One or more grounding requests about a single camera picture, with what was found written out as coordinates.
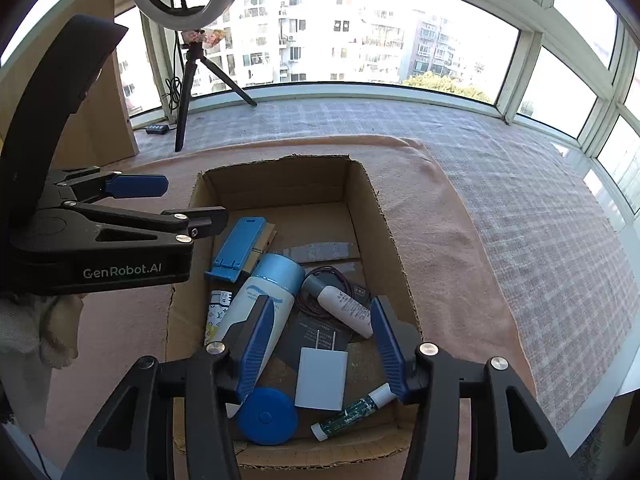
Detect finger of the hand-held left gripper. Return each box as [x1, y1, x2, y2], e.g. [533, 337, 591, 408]
[60, 200, 229, 247]
[50, 166, 169, 202]

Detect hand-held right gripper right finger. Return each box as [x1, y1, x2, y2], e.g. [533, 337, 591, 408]
[369, 295, 576, 480]

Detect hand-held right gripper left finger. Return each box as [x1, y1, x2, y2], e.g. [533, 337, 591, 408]
[60, 294, 277, 480]

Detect blue phone stand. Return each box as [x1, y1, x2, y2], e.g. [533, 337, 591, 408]
[204, 216, 267, 283]

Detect small patterned tube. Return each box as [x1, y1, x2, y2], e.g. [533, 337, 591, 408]
[204, 290, 233, 346]

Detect dark grey card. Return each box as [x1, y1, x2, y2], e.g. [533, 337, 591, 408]
[274, 305, 353, 368]

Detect white lotion bottle grey cap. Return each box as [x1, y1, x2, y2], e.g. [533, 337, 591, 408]
[301, 276, 375, 338]

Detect wooden clothespin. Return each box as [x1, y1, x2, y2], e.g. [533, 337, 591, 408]
[252, 222, 278, 267]

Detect white sunscreen tube blue cap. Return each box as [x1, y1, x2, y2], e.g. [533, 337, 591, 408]
[215, 253, 307, 418]

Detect white wall charger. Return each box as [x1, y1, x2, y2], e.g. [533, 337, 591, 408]
[294, 327, 349, 411]

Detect small green bottle white cap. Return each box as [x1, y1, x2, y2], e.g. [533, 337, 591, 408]
[310, 382, 398, 442]

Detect blue round tape measure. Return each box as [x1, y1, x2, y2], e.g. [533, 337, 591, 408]
[236, 387, 298, 446]

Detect dark hair ties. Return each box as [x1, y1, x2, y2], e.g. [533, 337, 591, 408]
[297, 266, 371, 318]

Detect cardboard box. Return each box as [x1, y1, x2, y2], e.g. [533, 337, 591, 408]
[165, 154, 423, 470]

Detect person's left hand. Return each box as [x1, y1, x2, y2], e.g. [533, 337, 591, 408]
[0, 294, 83, 436]

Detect large light wooden board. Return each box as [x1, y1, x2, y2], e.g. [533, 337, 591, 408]
[0, 0, 140, 171]

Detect black tripod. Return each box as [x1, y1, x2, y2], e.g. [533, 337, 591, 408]
[174, 30, 258, 153]

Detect pink blanket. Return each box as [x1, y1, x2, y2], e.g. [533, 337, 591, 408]
[0, 135, 538, 480]

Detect plaid cloth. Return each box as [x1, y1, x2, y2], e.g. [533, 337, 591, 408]
[132, 97, 628, 431]

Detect apartment buildings outside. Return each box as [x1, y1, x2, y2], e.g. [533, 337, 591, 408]
[192, 0, 518, 106]

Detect black ring light cable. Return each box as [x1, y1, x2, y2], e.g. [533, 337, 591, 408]
[164, 30, 183, 126]

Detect white window frame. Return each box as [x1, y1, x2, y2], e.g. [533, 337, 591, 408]
[0, 0, 640, 241]

